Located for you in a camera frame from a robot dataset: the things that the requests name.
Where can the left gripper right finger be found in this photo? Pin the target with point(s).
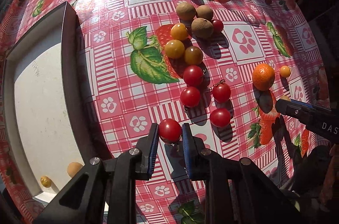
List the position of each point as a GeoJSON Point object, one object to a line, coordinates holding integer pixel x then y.
{"type": "Point", "coordinates": [196, 165]}

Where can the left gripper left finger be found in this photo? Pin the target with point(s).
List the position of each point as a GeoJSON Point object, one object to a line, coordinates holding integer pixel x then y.
{"type": "Point", "coordinates": [148, 148]}

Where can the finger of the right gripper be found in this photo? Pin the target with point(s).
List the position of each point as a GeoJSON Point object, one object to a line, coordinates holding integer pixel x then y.
{"type": "Point", "coordinates": [288, 108]}
{"type": "Point", "coordinates": [300, 103]}

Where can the brown longan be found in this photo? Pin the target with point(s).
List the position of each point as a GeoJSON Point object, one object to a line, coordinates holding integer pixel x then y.
{"type": "Point", "coordinates": [73, 168]}
{"type": "Point", "coordinates": [202, 28]}
{"type": "Point", "coordinates": [185, 11]}
{"type": "Point", "coordinates": [284, 97]}
{"type": "Point", "coordinates": [205, 12]}

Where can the red cherry tomato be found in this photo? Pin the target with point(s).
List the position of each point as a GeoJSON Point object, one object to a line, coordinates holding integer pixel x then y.
{"type": "Point", "coordinates": [217, 26]}
{"type": "Point", "coordinates": [221, 91]}
{"type": "Point", "coordinates": [190, 97]}
{"type": "Point", "coordinates": [193, 75]}
{"type": "Point", "coordinates": [220, 117]}
{"type": "Point", "coordinates": [169, 131]}

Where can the large orange mandarin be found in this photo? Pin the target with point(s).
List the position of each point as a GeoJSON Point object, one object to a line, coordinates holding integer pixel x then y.
{"type": "Point", "coordinates": [263, 76]}

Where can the brown longan front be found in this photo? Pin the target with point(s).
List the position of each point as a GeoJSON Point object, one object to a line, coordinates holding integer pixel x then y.
{"type": "Point", "coordinates": [73, 168]}

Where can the small yellow tomato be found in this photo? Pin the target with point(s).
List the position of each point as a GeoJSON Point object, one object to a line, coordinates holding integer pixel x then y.
{"type": "Point", "coordinates": [45, 181]}

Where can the yellow cherry tomato right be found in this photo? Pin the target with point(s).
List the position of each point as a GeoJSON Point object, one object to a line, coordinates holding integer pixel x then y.
{"type": "Point", "coordinates": [285, 71]}

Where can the yellow cherry tomato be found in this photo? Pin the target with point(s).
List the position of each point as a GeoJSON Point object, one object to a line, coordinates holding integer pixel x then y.
{"type": "Point", "coordinates": [285, 71]}
{"type": "Point", "coordinates": [193, 55]}
{"type": "Point", "coordinates": [174, 49]}

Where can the shallow cardboard box tray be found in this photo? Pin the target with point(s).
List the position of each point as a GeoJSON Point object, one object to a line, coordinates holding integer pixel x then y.
{"type": "Point", "coordinates": [47, 97]}

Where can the pink checkered strawberry tablecloth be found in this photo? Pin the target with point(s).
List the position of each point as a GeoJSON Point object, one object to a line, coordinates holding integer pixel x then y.
{"type": "Point", "coordinates": [119, 66]}

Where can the dark red tomato far right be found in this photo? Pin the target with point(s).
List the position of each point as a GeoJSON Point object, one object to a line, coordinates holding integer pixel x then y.
{"type": "Point", "coordinates": [268, 2]}

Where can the red cherry tomato by longans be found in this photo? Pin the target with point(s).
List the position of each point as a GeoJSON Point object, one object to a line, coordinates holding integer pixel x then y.
{"type": "Point", "coordinates": [217, 26]}

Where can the orange cherry tomato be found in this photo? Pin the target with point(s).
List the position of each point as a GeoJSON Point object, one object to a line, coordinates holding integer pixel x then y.
{"type": "Point", "coordinates": [179, 32]}

